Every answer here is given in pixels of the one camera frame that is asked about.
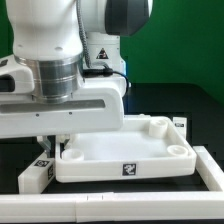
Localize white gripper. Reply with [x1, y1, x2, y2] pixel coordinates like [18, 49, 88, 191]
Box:
[0, 75, 125, 157]

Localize white desk top tray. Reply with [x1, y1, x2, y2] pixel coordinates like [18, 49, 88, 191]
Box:
[55, 115, 197, 183]

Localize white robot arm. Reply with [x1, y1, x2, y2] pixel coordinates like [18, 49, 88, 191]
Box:
[0, 0, 153, 139]

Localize white front fence bar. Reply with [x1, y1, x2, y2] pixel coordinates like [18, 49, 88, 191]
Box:
[0, 191, 224, 223]

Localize white fence bar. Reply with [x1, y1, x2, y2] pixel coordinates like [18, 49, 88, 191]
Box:
[0, 191, 224, 223]
[193, 146, 224, 193]

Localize white right fence bar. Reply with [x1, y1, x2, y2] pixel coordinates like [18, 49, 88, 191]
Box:
[193, 146, 224, 193]

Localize black cables behind base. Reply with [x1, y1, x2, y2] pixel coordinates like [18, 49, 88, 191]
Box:
[75, 0, 130, 93]

